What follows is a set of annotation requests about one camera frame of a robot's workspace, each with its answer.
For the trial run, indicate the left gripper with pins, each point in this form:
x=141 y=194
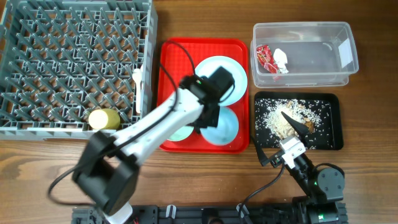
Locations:
x=212 y=123

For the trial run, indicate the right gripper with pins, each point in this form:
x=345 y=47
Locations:
x=274 y=159

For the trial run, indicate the light blue bowl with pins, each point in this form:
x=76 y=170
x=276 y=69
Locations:
x=226 y=130

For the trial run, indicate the green bowl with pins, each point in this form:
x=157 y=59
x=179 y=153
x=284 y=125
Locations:
x=181 y=133

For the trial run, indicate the light blue plate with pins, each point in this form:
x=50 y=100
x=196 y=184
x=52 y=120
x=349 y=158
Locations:
x=207 y=67

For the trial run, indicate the red snack wrapper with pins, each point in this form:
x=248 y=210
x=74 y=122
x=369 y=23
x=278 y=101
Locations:
x=265 y=58

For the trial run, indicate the cream plastic spoon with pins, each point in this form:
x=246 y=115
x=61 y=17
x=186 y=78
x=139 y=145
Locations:
x=137 y=76

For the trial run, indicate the white napkin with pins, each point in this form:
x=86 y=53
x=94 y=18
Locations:
x=281 y=61

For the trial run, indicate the yellow cup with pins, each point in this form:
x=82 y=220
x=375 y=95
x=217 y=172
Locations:
x=104 y=119

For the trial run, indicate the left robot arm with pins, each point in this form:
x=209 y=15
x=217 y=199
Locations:
x=109 y=167

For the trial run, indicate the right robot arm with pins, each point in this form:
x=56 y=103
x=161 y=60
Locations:
x=322 y=184

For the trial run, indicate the black waste tray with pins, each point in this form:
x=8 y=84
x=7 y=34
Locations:
x=319 y=111

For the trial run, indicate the grey dishwasher rack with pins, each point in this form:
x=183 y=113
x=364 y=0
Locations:
x=61 y=60

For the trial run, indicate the red plastic tray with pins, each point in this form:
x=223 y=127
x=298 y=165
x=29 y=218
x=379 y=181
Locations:
x=181 y=62

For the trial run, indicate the clear plastic bin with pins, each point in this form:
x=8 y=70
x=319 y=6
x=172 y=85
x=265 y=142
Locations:
x=318 y=54

